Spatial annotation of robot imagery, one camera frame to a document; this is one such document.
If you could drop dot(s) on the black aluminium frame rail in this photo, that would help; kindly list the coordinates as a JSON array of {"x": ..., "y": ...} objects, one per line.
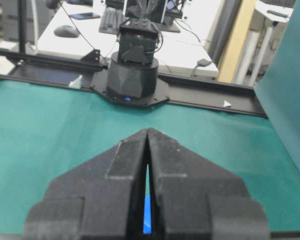
[{"x": 58, "y": 72}]

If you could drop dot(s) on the green table cloth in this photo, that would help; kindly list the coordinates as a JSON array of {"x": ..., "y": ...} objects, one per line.
[{"x": 46, "y": 131}]

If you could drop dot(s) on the black keyboard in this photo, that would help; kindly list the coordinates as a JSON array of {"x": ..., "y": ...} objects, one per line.
[{"x": 111, "y": 20}]

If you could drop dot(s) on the white desk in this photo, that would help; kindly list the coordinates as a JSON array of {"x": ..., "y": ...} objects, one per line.
[{"x": 138, "y": 42}]

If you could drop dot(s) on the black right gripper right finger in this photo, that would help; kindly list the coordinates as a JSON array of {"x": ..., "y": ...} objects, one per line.
[{"x": 196, "y": 199}]

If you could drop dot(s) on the black smartphone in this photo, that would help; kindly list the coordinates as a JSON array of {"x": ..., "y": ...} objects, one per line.
[{"x": 85, "y": 16}]

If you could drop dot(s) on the teal side panel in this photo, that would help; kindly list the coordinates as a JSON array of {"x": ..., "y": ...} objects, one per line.
[{"x": 279, "y": 89}]

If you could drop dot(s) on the black computer mouse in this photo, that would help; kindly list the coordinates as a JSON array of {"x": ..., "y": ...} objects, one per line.
[{"x": 66, "y": 31}]

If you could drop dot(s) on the blue plastic gear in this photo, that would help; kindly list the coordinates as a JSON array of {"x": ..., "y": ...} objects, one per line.
[{"x": 147, "y": 216}]

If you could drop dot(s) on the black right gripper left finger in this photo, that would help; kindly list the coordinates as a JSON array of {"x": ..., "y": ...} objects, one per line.
[{"x": 100, "y": 199}]

